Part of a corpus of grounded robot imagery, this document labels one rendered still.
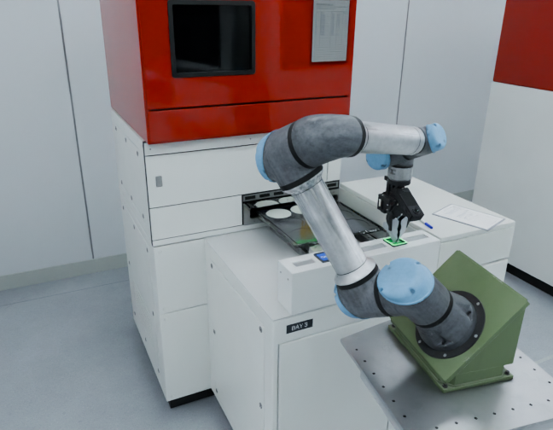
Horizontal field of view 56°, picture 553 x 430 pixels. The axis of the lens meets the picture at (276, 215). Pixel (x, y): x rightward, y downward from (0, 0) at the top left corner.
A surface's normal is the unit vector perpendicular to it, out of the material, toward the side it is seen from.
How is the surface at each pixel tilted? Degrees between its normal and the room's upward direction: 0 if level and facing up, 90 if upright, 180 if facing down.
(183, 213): 90
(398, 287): 40
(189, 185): 90
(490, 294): 45
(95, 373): 0
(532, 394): 0
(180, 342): 90
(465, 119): 90
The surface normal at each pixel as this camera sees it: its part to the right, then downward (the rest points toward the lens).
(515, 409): 0.01, -0.92
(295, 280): 0.44, 0.35
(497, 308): -0.67, -0.59
